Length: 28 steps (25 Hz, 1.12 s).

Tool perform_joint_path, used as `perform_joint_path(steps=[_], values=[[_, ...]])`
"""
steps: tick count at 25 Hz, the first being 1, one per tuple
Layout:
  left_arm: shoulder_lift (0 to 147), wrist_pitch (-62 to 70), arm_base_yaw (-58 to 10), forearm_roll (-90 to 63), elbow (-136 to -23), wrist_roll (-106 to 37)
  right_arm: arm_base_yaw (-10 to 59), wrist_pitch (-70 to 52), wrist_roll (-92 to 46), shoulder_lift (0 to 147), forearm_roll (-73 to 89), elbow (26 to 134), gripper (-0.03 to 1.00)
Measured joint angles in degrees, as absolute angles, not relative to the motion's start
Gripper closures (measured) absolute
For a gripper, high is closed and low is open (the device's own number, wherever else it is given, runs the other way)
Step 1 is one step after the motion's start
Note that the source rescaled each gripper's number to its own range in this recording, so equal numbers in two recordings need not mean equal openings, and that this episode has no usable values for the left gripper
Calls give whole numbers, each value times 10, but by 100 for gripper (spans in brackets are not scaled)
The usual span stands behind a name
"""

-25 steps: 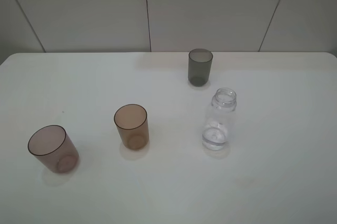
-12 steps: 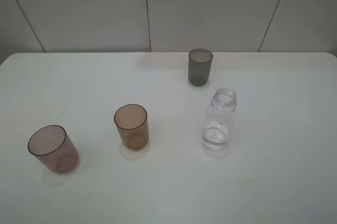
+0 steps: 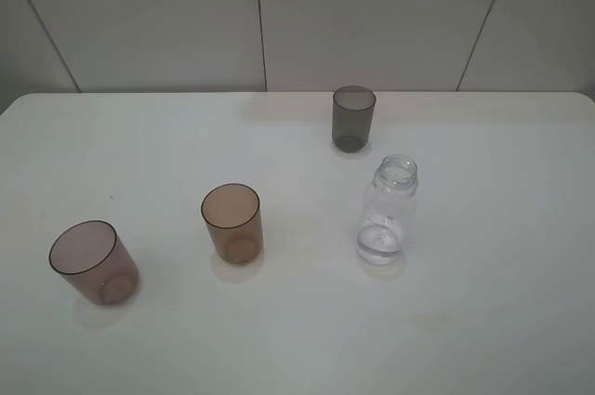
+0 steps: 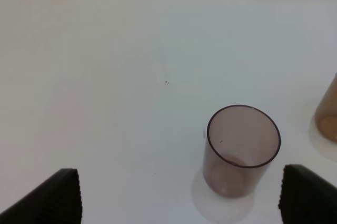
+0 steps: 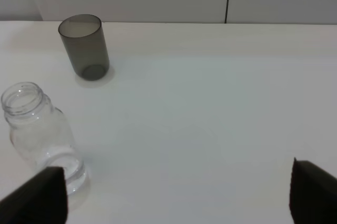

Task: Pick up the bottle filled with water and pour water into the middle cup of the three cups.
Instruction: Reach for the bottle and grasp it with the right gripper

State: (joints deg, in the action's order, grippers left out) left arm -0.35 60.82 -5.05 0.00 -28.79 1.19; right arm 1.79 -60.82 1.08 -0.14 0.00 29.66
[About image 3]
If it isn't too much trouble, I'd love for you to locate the clear plastic water bottle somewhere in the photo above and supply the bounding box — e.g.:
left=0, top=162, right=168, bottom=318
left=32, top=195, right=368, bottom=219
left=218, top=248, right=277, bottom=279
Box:
left=357, top=154, right=418, bottom=266

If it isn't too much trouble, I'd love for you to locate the orange translucent plastic cup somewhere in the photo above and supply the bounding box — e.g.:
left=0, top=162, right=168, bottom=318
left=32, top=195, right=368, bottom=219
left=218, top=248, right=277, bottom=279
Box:
left=201, top=183, right=263, bottom=265

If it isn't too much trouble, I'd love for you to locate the grey translucent plastic cup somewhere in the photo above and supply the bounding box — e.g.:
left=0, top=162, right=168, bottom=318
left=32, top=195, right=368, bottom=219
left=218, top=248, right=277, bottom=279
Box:
left=332, top=86, right=377, bottom=153

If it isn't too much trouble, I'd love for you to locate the purple translucent plastic cup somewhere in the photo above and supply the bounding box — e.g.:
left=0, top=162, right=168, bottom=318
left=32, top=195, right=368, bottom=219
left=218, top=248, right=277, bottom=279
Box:
left=48, top=220, right=139, bottom=306

